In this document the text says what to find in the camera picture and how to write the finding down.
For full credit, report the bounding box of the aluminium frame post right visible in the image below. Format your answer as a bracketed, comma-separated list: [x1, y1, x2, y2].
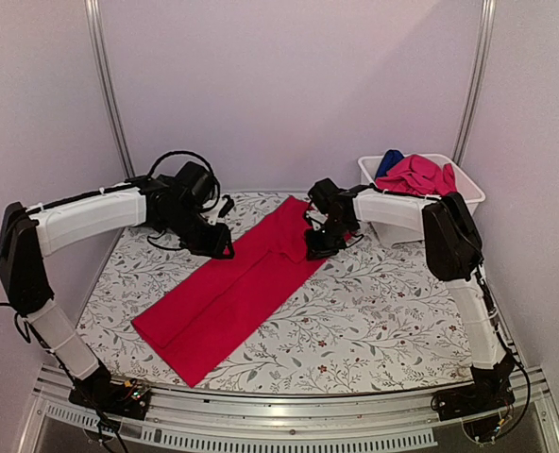
[452, 0, 497, 164]

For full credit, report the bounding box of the aluminium front rail base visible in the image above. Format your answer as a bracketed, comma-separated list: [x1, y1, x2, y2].
[18, 366, 559, 452]

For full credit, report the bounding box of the pink garment in bin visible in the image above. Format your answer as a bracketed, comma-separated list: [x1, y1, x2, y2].
[375, 155, 457, 196]

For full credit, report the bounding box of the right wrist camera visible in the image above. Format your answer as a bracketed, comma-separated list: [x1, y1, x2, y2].
[307, 177, 343, 214]

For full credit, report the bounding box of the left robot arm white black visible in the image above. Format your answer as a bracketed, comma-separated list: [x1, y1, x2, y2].
[0, 150, 234, 420]

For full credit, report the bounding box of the aluminium frame post left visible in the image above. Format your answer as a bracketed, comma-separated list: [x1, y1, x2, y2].
[82, 0, 142, 190]

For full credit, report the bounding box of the blue garment in bin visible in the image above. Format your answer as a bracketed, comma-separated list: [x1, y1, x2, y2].
[374, 149, 404, 179]

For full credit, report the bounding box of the magenta t-shirt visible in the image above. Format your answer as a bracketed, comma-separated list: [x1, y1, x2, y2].
[132, 196, 322, 387]

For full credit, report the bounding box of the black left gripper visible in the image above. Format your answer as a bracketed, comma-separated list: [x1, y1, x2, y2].
[161, 206, 236, 260]

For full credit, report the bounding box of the aluminium frame post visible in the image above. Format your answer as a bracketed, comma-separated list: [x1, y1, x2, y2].
[82, 0, 142, 190]
[452, 0, 497, 164]

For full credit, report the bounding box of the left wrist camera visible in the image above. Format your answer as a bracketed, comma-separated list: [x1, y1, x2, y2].
[174, 161, 215, 205]

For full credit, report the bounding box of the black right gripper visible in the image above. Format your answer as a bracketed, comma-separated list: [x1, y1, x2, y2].
[305, 216, 354, 260]

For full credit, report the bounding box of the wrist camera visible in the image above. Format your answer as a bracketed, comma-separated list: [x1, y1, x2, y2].
[307, 177, 343, 214]
[174, 161, 215, 205]

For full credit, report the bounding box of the floral patterned table cloth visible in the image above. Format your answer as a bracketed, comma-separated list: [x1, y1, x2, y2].
[74, 189, 498, 395]

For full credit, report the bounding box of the white plastic laundry bin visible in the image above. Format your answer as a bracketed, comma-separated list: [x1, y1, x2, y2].
[353, 154, 485, 246]

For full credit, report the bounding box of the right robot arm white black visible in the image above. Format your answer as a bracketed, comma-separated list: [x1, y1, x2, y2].
[305, 178, 523, 421]

